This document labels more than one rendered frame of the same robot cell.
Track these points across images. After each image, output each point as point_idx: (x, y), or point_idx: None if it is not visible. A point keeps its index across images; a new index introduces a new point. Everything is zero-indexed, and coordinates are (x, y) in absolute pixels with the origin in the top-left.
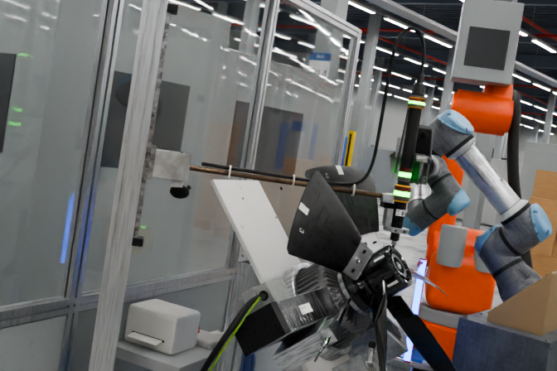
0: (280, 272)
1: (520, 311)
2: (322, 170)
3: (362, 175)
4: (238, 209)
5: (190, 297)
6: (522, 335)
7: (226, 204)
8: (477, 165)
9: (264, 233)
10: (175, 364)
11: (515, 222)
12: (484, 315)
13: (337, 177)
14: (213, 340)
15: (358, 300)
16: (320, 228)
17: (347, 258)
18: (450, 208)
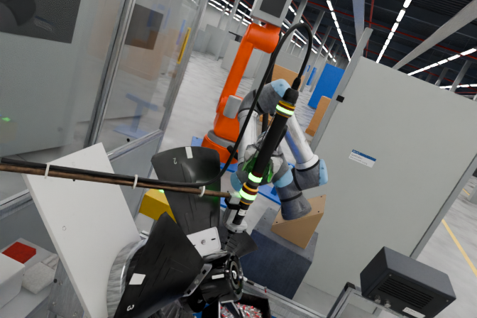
0: (110, 262)
1: (294, 231)
2: (170, 154)
3: (210, 156)
4: (62, 203)
5: (35, 207)
6: (294, 252)
7: (42, 204)
8: (292, 128)
9: (97, 217)
10: None
11: (307, 172)
12: (267, 221)
13: (185, 162)
14: (41, 282)
15: (189, 310)
16: (157, 286)
17: (185, 288)
18: (277, 183)
